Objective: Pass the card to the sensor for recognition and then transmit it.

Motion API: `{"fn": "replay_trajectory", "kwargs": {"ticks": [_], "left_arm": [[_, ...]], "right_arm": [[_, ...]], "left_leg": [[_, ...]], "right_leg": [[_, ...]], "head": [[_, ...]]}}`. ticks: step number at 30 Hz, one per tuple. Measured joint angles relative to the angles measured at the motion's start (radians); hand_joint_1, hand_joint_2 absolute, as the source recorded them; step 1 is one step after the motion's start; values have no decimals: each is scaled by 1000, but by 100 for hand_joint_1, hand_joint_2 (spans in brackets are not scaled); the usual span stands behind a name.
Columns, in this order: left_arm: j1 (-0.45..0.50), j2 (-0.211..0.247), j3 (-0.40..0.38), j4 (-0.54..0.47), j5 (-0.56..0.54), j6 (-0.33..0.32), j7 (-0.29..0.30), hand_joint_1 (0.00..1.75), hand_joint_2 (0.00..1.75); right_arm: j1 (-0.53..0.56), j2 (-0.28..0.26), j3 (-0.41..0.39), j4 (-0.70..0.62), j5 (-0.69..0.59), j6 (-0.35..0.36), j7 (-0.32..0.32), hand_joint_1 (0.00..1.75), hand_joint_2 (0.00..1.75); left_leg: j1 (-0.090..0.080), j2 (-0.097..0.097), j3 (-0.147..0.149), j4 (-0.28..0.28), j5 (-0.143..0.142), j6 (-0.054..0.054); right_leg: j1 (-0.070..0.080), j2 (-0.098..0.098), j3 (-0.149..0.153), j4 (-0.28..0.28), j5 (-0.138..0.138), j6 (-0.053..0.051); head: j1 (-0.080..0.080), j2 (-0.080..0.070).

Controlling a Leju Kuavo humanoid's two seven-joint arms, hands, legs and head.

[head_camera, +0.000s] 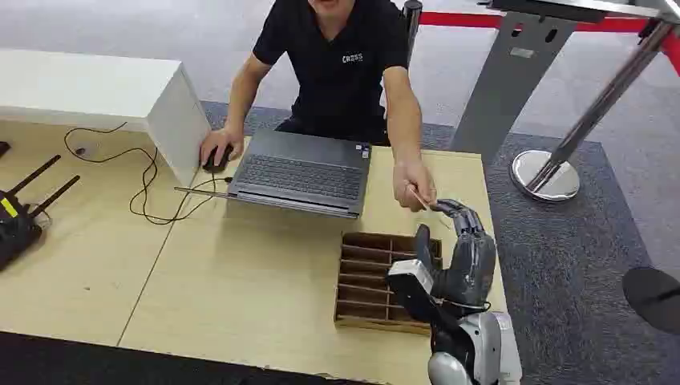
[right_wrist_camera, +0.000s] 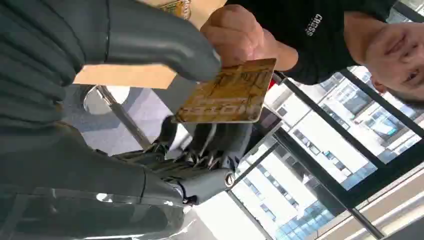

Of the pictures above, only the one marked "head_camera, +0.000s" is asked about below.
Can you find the dark flat object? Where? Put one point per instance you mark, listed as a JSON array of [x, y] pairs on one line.
[[2, 149]]

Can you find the black computer mouse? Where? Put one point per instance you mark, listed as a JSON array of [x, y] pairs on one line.
[[218, 162]]

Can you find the chrome stanchion post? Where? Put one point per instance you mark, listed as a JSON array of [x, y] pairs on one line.
[[547, 178]]

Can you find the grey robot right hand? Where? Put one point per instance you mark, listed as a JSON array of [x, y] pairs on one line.
[[473, 265]]

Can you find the red barrier belt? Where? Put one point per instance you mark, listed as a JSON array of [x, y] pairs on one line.
[[462, 19]]

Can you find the grey metal stand column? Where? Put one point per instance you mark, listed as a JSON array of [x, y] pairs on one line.
[[504, 90]]

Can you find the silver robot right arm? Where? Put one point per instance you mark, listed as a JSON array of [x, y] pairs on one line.
[[483, 345]]

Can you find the black chair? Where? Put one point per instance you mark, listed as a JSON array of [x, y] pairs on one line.
[[412, 16]]

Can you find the person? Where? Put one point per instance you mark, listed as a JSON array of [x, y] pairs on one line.
[[340, 79]]

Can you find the dark stand top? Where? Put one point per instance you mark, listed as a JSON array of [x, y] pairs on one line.
[[558, 8]]

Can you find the grey laptop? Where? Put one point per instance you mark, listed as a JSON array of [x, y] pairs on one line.
[[303, 170]]

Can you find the small grey round plug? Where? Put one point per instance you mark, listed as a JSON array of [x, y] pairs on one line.
[[80, 151]]

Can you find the white box cabinet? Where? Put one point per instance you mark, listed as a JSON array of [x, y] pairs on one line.
[[95, 85]]

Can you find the black round floor base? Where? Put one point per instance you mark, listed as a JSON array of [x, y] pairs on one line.
[[656, 300]]

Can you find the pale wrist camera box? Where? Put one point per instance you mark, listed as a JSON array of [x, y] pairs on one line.
[[409, 276]]

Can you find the black router with antennas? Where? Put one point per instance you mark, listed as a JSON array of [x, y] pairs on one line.
[[16, 228]]

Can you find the person's left hand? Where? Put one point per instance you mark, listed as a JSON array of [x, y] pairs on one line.
[[412, 183]]

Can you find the person's right hand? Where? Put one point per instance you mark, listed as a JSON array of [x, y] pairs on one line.
[[223, 141]]

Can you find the wooden card box with slots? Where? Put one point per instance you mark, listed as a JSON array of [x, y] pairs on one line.
[[366, 287]]

